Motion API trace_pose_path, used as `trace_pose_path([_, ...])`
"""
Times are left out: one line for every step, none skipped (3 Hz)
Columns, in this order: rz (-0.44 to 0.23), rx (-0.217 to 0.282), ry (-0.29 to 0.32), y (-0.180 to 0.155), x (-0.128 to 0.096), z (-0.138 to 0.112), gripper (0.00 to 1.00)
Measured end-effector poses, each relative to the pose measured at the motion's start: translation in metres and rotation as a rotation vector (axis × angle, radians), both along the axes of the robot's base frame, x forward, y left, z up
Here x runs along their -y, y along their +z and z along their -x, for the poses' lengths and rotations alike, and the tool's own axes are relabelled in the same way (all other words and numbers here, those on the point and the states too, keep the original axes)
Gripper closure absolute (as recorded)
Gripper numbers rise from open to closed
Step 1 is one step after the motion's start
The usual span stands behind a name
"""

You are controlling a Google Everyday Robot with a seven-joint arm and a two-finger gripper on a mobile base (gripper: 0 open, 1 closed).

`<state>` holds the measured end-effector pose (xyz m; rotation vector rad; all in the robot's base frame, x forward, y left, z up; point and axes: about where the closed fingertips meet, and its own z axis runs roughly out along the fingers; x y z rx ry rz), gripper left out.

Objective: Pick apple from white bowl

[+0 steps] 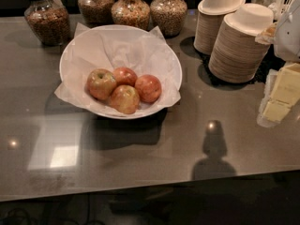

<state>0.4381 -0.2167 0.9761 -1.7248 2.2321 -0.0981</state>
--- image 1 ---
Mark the back stack of paper bowls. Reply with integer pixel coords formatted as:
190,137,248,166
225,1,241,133
194,0,246,55

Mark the black mat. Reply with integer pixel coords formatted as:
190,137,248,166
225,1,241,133
201,46,285,86

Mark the white stir sticks bundle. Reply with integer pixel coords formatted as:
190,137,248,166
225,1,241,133
275,0,300,22

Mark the left glass cereal jar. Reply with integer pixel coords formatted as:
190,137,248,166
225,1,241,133
24,0,70,46

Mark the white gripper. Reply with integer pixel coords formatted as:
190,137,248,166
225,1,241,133
255,0,300,128

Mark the stack of paper bowls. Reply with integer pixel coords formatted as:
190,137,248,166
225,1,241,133
194,0,246,55
208,3,275,84

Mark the yellow-red apple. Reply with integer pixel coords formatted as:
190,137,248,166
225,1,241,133
109,85,140,114
86,68,117,100

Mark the left yellow-red apple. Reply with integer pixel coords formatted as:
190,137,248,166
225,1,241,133
86,68,117,100

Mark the front stack of paper bowls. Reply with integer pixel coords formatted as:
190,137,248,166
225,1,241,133
208,3,275,84

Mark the glass cereal jar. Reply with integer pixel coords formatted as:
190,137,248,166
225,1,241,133
112,0,150,30
78,0,114,26
24,0,70,46
150,0,188,37

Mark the red apple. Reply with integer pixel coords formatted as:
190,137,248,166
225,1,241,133
135,74,162,103
112,67,138,86

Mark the white paper liner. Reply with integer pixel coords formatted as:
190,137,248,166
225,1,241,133
53,22,182,117

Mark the front yellow-red apple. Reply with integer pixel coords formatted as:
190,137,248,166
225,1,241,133
109,85,140,114

